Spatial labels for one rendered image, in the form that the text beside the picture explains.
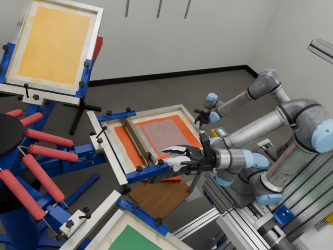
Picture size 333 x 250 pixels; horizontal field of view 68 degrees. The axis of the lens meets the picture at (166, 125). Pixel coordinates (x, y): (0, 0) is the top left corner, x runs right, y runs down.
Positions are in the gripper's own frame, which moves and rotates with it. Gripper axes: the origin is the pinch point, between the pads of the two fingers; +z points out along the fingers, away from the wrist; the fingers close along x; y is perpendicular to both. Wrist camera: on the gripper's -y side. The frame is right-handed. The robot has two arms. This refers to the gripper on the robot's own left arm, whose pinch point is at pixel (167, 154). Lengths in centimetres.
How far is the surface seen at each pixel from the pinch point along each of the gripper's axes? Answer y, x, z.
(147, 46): 63, 307, -48
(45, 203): 59, 26, 49
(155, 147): 62, 75, -20
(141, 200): 154, 96, -24
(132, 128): 51, 82, -1
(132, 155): 63, 67, -1
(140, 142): 53, 69, -6
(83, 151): 55, 62, 32
